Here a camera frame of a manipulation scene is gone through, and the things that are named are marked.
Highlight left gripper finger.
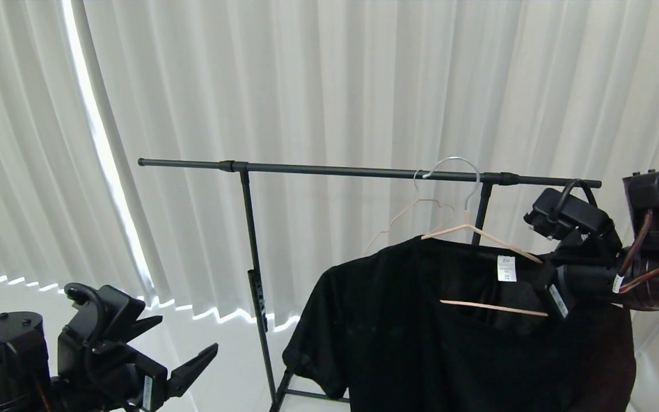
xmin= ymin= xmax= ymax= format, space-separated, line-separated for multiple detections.
xmin=122 ymin=315 xmax=164 ymax=345
xmin=166 ymin=343 xmax=219 ymax=399

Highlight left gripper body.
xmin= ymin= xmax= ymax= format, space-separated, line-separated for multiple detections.
xmin=86 ymin=346 xmax=171 ymax=412

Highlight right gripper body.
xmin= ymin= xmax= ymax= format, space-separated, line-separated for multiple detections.
xmin=546 ymin=262 xmax=623 ymax=319

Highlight pink clothes hanger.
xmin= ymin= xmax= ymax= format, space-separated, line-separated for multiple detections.
xmin=363 ymin=171 xmax=456 ymax=255
xmin=421 ymin=156 xmax=549 ymax=318

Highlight black garment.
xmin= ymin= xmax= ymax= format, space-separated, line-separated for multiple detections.
xmin=282 ymin=236 xmax=636 ymax=412

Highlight black clothes rack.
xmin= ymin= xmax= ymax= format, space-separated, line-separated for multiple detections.
xmin=138 ymin=159 xmax=602 ymax=412

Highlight white curtain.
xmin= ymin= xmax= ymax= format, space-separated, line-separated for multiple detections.
xmin=0 ymin=0 xmax=659 ymax=355

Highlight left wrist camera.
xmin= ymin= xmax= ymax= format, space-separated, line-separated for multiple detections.
xmin=58 ymin=284 xmax=147 ymax=367

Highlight black cable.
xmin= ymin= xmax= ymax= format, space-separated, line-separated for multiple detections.
xmin=64 ymin=283 xmax=106 ymax=344
xmin=546 ymin=179 xmax=600 ymax=225

